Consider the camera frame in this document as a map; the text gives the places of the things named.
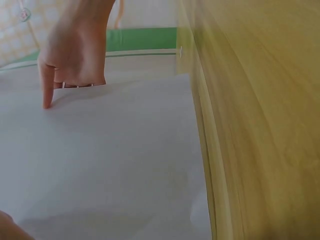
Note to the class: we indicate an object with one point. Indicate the person's left hand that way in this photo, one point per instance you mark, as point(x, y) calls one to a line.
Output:
point(12, 228)

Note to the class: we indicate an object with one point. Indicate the person's right thumb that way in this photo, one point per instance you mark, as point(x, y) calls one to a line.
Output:
point(47, 87)

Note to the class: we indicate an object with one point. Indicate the person's right hand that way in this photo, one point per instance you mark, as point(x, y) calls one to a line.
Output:
point(75, 50)

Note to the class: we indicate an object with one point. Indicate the person's right fingers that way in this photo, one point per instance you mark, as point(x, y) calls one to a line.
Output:
point(80, 84)

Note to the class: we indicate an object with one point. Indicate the white paper sheet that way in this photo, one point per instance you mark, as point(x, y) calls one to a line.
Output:
point(105, 155)

